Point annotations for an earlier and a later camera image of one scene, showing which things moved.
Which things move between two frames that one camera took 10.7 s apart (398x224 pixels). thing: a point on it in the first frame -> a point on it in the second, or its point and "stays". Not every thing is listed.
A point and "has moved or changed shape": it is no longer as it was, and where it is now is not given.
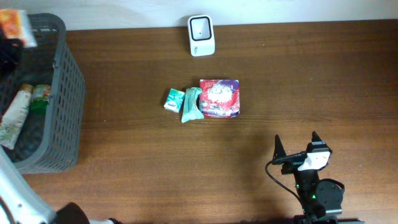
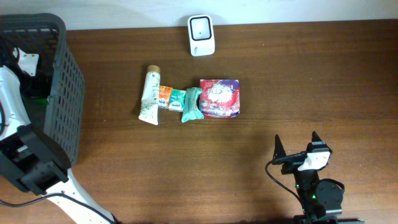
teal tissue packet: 174,100 stays
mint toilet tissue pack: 191,111 stays
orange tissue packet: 15,23 -> 164,96
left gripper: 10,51 -> 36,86
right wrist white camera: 316,160 stays
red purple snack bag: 220,98 stays
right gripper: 291,165 stays
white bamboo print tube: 13,117 has moved or changed shape
